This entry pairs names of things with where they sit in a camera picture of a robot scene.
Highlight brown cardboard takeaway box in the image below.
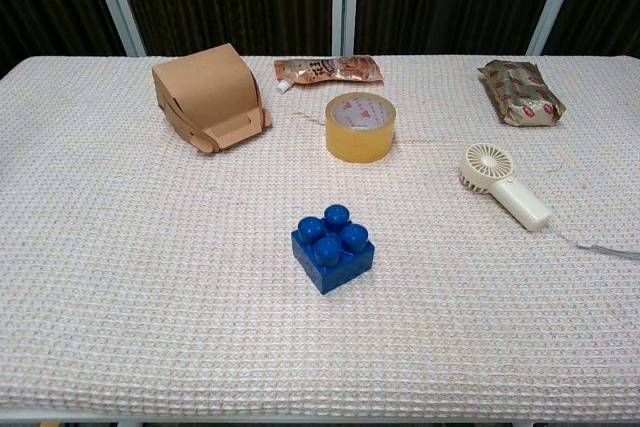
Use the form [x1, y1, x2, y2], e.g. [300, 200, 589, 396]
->
[151, 43, 274, 154]

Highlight white handheld fan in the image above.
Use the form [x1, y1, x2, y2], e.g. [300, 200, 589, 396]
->
[458, 142, 554, 233]

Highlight orange spouted sauce pouch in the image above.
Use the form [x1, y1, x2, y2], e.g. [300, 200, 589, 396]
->
[273, 54, 385, 94]

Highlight gold foil snack packet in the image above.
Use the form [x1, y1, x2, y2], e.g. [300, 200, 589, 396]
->
[476, 59, 567, 127]

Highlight pinkish waffle-weave tablecloth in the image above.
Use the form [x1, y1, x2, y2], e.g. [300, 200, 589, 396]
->
[0, 54, 640, 423]

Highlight yellowish packing tape roll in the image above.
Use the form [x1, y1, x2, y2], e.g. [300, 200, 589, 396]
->
[324, 91, 397, 165]

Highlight blue toy building block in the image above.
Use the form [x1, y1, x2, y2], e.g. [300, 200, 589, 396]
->
[291, 203, 376, 296]

